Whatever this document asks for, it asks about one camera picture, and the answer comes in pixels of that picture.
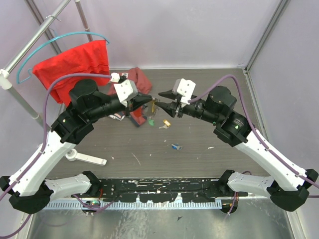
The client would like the green tag key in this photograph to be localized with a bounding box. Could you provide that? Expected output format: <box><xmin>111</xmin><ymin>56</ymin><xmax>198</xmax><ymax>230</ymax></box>
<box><xmin>148</xmin><ymin>119</ymin><xmax>155</xmax><ymax>126</ymax></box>

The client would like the aluminium frame post right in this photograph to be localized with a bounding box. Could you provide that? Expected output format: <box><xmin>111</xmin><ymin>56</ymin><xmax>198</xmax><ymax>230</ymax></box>
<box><xmin>244</xmin><ymin>0</ymin><xmax>291</xmax><ymax>73</ymax></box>

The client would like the metal key organizer red handle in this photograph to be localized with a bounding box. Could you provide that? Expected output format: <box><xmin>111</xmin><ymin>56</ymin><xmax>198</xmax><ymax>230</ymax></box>
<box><xmin>132</xmin><ymin>98</ymin><xmax>159</xmax><ymax>118</ymax></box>

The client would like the bright red cloth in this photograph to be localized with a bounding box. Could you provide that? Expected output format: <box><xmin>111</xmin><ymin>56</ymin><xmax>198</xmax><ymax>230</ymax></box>
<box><xmin>32</xmin><ymin>40</ymin><xmax>110</xmax><ymax>106</ymax></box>

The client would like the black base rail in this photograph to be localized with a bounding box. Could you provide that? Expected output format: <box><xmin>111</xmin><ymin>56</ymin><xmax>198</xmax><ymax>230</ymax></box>
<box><xmin>78</xmin><ymin>178</ymin><xmax>239</xmax><ymax>203</ymax></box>

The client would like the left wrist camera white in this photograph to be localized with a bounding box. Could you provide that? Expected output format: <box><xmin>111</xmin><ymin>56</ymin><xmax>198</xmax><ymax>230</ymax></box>
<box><xmin>110</xmin><ymin>73</ymin><xmax>138</xmax><ymax>106</ymax></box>

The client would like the dusty red shirt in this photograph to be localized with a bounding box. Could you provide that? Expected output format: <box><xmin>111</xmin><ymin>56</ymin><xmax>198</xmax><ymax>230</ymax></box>
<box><xmin>107</xmin><ymin>67</ymin><xmax>153</xmax><ymax>128</ymax></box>

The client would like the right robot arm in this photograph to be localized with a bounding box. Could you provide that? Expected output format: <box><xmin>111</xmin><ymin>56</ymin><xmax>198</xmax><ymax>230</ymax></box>
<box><xmin>156</xmin><ymin>86</ymin><xmax>319</xmax><ymax>212</ymax></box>

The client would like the metal clothes rack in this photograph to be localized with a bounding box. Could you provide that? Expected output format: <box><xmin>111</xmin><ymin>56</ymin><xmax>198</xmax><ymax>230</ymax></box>
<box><xmin>0</xmin><ymin>0</ymin><xmax>108</xmax><ymax>166</ymax></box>

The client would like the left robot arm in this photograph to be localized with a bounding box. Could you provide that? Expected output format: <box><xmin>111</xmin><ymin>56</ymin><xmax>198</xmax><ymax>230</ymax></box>
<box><xmin>0</xmin><ymin>79</ymin><xmax>152</xmax><ymax>214</ymax></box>

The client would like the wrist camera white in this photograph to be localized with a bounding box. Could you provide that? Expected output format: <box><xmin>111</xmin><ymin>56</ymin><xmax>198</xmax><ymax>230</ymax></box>
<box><xmin>172</xmin><ymin>78</ymin><xmax>196</xmax><ymax>105</ymax></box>
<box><xmin>110</xmin><ymin>73</ymin><xmax>138</xmax><ymax>106</ymax></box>

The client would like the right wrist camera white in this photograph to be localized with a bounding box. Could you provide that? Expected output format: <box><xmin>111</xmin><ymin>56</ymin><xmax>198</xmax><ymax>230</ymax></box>
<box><xmin>172</xmin><ymin>78</ymin><xmax>196</xmax><ymax>105</ymax></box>

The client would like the grey slotted cable duct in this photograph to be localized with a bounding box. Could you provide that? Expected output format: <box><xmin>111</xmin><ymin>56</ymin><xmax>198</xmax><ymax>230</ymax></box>
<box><xmin>44</xmin><ymin>199</ymin><xmax>222</xmax><ymax>210</ymax></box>

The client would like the teal clothes hanger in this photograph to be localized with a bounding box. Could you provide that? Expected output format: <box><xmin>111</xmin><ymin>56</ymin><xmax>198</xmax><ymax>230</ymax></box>
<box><xmin>16</xmin><ymin>31</ymin><xmax>111</xmax><ymax>84</ymax></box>

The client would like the blue tag key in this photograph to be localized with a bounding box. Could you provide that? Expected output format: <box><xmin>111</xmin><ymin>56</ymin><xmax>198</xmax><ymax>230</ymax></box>
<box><xmin>171</xmin><ymin>144</ymin><xmax>182</xmax><ymax>151</ymax></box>

